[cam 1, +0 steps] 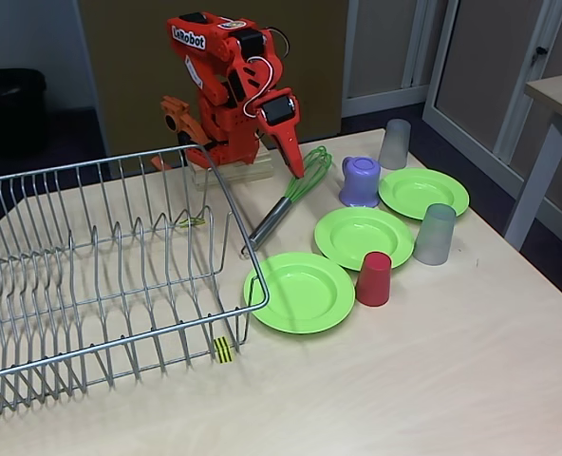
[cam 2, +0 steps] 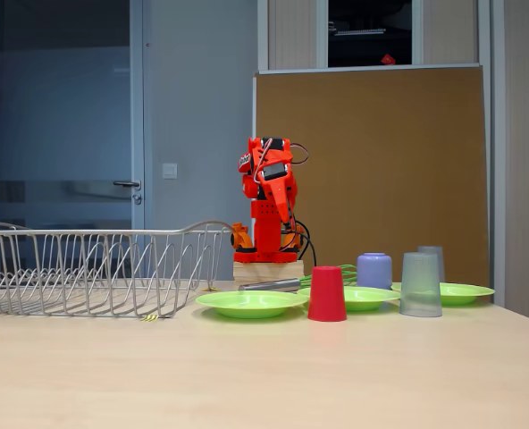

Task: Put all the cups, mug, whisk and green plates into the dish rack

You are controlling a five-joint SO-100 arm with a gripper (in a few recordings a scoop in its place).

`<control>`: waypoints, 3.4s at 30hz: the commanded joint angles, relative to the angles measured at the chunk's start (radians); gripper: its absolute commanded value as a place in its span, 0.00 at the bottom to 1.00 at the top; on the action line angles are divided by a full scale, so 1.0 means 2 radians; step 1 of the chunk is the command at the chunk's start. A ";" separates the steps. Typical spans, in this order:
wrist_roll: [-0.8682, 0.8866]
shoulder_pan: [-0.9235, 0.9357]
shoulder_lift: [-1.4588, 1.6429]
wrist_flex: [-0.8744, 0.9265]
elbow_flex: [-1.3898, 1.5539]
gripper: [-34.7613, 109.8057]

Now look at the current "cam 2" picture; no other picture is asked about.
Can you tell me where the white spiral notebook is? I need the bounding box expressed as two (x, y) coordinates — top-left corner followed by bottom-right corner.
(333, 27), (387, 37)

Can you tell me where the metal wire dish rack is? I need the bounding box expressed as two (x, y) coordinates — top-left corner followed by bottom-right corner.
(0, 219), (234, 319)

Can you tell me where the black cable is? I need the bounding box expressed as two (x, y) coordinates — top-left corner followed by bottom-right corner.
(290, 218), (311, 260)
(298, 234), (318, 279)

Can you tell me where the brown cork board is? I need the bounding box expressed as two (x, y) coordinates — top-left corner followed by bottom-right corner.
(251, 64), (490, 287)

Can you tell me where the green whisk with steel handle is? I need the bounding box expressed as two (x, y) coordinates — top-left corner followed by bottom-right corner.
(239, 264), (359, 292)

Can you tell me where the red plastic cup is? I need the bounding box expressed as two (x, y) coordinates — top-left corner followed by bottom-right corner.
(307, 265), (348, 323)

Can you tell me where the purple plastic mug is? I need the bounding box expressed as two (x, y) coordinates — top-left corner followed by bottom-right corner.
(357, 252), (393, 290)

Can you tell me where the grey translucent plastic cup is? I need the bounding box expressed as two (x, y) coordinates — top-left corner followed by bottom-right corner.
(399, 251), (443, 318)
(416, 245), (446, 283)

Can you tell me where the wooden base block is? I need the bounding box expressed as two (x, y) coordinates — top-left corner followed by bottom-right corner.
(232, 261), (305, 283)

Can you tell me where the dark door handle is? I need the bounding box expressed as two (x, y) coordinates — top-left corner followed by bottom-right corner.
(113, 179), (143, 206)

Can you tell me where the green plastic plate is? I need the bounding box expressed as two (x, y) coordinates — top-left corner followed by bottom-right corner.
(297, 286), (402, 313)
(390, 282), (496, 307)
(195, 290), (309, 320)

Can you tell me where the glass office door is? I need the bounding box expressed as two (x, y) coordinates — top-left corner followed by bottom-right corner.
(0, 0), (146, 278)

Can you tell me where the orange plastic clamp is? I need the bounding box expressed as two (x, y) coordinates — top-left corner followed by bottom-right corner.
(229, 222), (255, 251)
(281, 225), (304, 251)

